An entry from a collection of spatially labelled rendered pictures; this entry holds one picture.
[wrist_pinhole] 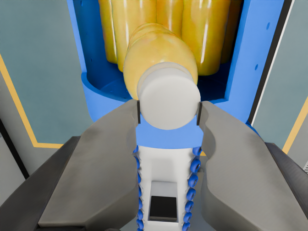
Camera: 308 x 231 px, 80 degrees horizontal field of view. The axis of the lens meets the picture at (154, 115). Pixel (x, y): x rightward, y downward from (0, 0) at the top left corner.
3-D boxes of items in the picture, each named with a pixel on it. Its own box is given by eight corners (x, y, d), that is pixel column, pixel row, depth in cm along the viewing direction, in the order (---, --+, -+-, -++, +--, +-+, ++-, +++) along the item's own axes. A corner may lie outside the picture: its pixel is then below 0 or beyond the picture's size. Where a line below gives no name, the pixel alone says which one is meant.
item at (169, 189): (151, 184, 73) (147, 224, 60) (151, 178, 71) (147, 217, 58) (176, 186, 73) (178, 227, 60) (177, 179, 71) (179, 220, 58)
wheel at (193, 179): (186, 187, 66) (191, 190, 64) (188, 178, 63) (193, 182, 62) (193, 179, 68) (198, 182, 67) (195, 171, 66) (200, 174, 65)
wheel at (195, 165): (188, 173, 62) (194, 176, 61) (189, 162, 59) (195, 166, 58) (195, 165, 65) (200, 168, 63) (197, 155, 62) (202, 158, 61)
